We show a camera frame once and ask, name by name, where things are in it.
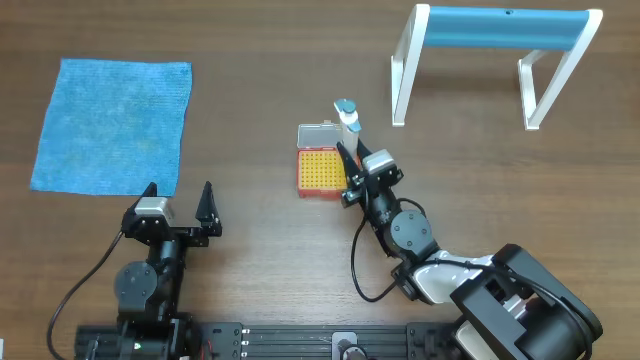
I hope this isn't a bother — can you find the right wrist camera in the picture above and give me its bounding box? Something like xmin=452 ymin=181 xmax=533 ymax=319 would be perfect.
xmin=360 ymin=148 xmax=399 ymax=176

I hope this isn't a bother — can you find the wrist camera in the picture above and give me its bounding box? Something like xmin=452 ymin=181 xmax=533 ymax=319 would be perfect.
xmin=133 ymin=196 xmax=177 ymax=227
xmin=360 ymin=148 xmax=399 ymax=176

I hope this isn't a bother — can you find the blue cloth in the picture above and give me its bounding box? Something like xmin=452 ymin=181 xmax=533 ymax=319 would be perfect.
xmin=29 ymin=58 xmax=194 ymax=197

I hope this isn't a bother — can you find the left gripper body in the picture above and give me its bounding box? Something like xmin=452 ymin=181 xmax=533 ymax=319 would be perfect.
xmin=121 ymin=207 xmax=224 ymax=249

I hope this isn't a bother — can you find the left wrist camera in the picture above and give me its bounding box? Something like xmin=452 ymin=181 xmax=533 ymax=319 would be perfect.
xmin=133 ymin=196 xmax=177 ymax=227

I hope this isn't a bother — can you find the red and yellow tip box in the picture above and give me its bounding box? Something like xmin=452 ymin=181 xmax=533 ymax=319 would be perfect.
xmin=296 ymin=119 xmax=352 ymax=200

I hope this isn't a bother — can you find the white pipette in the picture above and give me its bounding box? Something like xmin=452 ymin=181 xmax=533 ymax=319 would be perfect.
xmin=333 ymin=98 xmax=363 ymax=162

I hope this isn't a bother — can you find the mounting rail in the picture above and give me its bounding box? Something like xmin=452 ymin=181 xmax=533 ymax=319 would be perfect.
xmin=74 ymin=322 xmax=465 ymax=360

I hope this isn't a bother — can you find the black cable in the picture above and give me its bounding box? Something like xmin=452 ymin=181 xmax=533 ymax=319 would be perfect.
xmin=46 ymin=229 xmax=125 ymax=360
xmin=349 ymin=197 xmax=428 ymax=304

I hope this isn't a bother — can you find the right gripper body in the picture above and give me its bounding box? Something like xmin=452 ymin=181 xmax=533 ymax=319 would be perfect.
xmin=341 ymin=167 xmax=405 ymax=209

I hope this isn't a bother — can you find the white and blue stand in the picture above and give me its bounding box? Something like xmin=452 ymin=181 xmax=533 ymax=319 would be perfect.
xmin=391 ymin=3 xmax=604 ymax=131

